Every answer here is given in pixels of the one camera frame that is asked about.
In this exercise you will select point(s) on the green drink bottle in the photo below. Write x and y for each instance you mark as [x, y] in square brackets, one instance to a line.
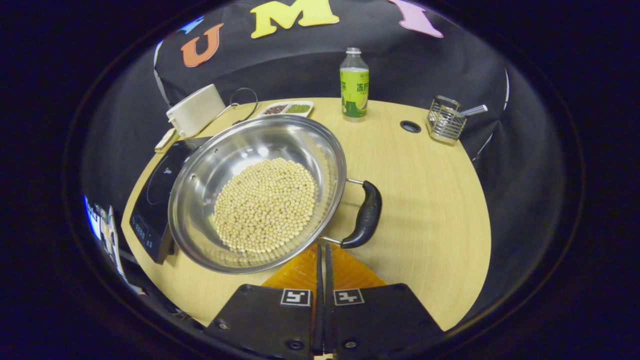
[354, 92]

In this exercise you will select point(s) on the white toaster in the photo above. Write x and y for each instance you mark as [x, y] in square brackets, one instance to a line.
[196, 110]

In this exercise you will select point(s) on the bright printed papers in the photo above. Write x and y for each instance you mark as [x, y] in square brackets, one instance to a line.
[102, 230]

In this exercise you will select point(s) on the black induction cooktop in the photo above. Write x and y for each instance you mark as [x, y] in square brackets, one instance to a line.
[152, 210]

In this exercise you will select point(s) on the white bread sandwich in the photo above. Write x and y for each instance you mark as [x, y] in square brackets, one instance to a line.
[165, 140]

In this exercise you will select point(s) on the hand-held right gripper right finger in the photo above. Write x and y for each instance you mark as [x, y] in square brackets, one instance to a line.
[385, 320]

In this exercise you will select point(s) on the stainless steel pot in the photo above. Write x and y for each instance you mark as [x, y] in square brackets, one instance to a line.
[210, 165]

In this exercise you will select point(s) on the pile of soybeans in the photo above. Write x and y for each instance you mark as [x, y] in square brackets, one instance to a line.
[265, 205]

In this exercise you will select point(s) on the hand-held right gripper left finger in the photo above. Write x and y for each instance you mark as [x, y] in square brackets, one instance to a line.
[265, 320]

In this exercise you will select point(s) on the white divided bean dish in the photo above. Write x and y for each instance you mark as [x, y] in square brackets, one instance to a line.
[286, 108]

